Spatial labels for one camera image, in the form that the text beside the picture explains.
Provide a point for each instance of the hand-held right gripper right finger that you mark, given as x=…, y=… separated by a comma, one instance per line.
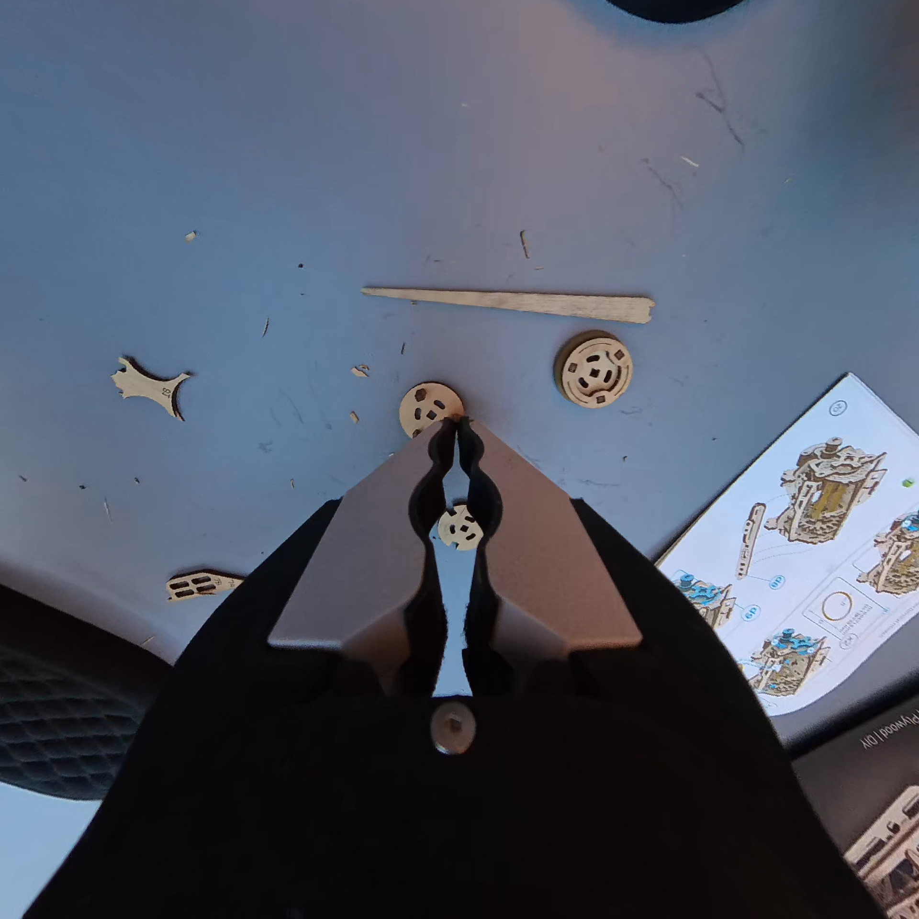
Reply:
x=553, y=574

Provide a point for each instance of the slotted wooden scrap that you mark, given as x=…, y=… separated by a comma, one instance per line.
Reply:
x=228, y=581

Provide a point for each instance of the wooden disc with pegs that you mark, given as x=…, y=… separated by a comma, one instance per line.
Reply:
x=411, y=420

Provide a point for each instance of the tapered wooden stick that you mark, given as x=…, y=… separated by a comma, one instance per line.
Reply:
x=560, y=305

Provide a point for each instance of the grey desk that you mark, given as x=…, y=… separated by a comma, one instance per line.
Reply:
x=359, y=143

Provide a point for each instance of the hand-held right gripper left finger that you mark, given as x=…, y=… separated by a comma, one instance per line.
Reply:
x=352, y=574

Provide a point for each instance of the black mesh chair seat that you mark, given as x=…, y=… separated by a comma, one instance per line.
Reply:
x=64, y=703

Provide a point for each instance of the thick wooden wheel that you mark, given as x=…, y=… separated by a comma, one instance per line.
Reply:
x=571, y=388

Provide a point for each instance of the notched wooden disc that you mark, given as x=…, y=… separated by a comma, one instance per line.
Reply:
x=449, y=528

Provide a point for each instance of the star-shaped wooden scrap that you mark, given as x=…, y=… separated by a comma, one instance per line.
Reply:
x=154, y=388

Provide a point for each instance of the instruction booklet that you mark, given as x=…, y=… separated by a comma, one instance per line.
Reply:
x=847, y=423

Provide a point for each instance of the black puzzle kit box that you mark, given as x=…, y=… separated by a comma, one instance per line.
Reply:
x=833, y=790

